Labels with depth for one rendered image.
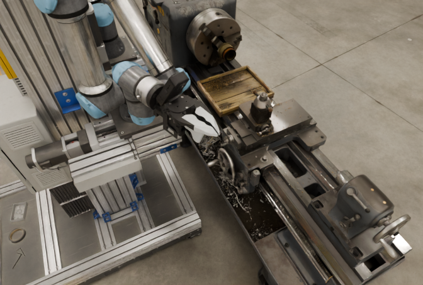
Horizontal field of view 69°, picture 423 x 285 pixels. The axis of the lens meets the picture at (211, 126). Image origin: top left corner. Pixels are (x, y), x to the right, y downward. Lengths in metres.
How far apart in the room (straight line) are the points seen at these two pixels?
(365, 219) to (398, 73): 2.86
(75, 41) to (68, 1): 0.13
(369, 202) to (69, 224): 1.76
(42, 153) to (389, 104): 3.02
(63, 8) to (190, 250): 1.72
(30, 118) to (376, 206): 1.32
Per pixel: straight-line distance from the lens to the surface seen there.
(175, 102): 0.75
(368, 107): 3.36
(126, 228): 2.14
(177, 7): 1.90
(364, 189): 1.24
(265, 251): 1.69
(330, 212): 1.38
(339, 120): 3.12
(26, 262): 2.28
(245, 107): 1.56
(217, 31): 1.84
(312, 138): 1.65
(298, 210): 1.44
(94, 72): 1.10
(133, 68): 0.86
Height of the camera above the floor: 2.11
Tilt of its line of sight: 48 degrees down
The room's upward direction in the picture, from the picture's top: straight up
